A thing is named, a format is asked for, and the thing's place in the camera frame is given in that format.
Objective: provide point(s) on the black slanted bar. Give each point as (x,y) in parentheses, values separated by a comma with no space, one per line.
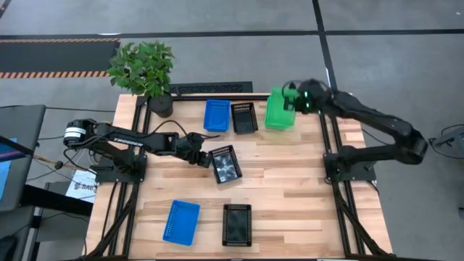
(14,146)

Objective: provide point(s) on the green leafy potted plant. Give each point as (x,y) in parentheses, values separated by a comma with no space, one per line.
(141,69)

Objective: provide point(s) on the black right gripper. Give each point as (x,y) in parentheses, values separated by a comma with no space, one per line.
(295,99)

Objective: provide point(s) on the black desk beam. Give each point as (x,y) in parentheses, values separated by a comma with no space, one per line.
(54,201)

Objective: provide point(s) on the dark grey desk top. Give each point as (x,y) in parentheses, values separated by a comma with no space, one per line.
(25,123)

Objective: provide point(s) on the black plant pot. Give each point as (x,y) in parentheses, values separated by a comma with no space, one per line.
(161,107)

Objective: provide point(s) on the black rounded object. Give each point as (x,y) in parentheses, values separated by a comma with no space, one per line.
(7,250)

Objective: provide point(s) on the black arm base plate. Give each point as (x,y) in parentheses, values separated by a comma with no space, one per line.
(362,175)
(139,174)

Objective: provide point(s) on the blue plastic basket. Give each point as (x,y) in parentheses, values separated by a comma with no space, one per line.
(181,223)
(216,116)

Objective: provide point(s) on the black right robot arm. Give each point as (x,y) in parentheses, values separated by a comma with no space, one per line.
(380,123)

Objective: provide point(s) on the white printed paper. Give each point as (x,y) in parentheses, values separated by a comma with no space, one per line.
(81,188)

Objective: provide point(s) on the blue flat sheet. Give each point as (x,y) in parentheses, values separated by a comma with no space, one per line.
(4,170)

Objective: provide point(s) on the black hazard striped floor mat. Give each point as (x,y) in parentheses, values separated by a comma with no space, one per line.
(54,58)

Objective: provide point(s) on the black plastic basket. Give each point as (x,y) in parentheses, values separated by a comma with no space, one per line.
(226,165)
(237,224)
(244,121)

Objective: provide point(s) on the black patterned floor grille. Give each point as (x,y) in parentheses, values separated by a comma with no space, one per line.
(203,88)

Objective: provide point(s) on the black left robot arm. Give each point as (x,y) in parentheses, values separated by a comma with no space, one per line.
(145,141)

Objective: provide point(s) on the black aluminium table frame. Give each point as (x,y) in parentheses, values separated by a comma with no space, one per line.
(131,195)

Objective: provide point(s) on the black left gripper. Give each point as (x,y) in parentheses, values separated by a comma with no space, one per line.
(199,156)

